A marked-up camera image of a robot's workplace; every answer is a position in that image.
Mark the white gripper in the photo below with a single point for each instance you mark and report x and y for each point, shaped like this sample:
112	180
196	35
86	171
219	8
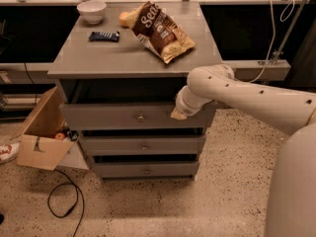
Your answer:
185	111

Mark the grey top drawer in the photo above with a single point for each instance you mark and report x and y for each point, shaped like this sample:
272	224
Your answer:
131	116

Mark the grey drawer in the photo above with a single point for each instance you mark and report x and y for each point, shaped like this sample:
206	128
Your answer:
131	116
142	145
146	170

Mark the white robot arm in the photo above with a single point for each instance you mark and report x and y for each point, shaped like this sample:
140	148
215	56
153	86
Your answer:
287	110

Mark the grey drawer cabinet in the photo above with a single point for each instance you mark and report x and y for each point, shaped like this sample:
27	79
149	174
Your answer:
125	72

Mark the grey bottom drawer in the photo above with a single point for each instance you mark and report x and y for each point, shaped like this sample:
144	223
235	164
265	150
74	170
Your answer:
146	170

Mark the grey middle drawer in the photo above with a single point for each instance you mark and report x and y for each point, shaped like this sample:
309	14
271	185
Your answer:
142	145

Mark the brown chip bag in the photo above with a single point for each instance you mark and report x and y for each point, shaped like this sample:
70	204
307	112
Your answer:
158	32

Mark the blue snack bar wrapper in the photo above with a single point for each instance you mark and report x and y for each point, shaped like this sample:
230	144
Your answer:
104	36

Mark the red apple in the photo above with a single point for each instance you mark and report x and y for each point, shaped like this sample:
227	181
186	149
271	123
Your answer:
60	136

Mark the white ceramic bowl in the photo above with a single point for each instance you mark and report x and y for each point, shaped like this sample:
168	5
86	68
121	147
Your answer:
93	11

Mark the cardboard box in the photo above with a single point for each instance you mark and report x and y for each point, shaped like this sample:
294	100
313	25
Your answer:
38	148

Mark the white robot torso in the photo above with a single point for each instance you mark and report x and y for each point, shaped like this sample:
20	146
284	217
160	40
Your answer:
291	208

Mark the white red sneaker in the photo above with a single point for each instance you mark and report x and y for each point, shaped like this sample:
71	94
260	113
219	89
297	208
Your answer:
8	152

